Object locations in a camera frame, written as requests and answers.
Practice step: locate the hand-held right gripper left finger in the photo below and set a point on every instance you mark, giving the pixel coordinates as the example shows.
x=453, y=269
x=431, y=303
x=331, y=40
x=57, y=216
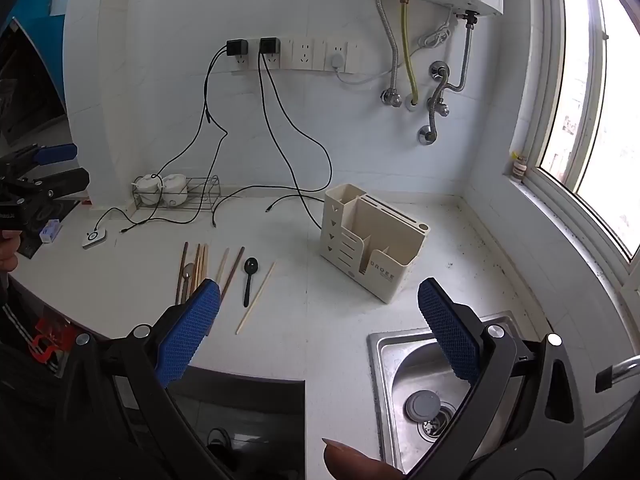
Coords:
x=192, y=330

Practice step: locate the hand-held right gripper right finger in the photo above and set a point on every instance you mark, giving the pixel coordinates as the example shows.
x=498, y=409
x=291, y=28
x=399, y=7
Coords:
x=447, y=335

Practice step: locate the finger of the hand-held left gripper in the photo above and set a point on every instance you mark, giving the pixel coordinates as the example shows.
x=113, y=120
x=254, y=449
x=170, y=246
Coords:
x=57, y=153
x=62, y=183

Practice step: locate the metal spoon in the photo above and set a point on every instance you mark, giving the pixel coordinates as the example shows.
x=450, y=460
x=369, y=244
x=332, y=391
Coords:
x=187, y=268

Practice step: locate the black plastic spoon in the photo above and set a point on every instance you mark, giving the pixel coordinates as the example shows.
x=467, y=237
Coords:
x=248, y=280

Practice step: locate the cream plastic utensil holder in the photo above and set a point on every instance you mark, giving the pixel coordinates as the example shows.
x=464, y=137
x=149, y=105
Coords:
x=395, y=270

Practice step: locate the person's left hand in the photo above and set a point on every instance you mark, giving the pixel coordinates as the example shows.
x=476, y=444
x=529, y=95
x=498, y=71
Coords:
x=7, y=255

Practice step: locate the person's right hand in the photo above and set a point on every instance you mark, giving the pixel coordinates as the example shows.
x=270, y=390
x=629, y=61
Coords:
x=355, y=462

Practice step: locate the small blue white box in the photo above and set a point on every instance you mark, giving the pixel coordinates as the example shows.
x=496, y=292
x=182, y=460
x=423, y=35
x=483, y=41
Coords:
x=50, y=230

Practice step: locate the stainless steel sink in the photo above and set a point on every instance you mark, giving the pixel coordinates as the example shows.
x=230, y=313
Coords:
x=400, y=360

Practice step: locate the white square charging device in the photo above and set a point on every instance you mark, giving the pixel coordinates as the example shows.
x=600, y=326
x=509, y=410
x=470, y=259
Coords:
x=94, y=237

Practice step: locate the grey drain plug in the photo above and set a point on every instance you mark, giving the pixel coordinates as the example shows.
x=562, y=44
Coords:
x=422, y=405

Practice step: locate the white ceramic jar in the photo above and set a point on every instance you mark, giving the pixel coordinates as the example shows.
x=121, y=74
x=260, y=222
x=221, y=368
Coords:
x=149, y=189
x=175, y=187

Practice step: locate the metal drain strainer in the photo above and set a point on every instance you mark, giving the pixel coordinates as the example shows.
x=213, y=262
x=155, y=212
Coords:
x=435, y=429

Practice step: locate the person's shoe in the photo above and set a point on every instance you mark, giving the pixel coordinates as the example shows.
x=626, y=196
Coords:
x=218, y=442

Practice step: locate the chrome faucet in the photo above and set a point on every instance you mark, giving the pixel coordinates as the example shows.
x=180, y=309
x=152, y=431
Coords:
x=620, y=372

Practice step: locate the small white bottle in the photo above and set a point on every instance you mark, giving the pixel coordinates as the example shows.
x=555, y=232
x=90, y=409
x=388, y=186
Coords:
x=519, y=166

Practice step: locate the black power adapter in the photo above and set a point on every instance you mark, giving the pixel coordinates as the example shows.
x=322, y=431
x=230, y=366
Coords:
x=236, y=47
x=269, y=46

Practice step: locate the chrome angle valve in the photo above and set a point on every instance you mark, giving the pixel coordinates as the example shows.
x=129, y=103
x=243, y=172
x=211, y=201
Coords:
x=439, y=106
x=390, y=97

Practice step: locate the white framed window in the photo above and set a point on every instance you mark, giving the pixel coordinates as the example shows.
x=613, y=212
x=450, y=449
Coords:
x=600, y=110

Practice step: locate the chrome wall flange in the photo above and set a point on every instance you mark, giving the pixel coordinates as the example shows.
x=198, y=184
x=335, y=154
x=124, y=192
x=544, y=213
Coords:
x=439, y=67
x=426, y=136

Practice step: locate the white wall flange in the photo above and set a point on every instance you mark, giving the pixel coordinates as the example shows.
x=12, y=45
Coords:
x=412, y=104

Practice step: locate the white wall outlet strip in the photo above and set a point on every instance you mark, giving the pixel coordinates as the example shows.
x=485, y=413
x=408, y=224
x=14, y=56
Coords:
x=305, y=52

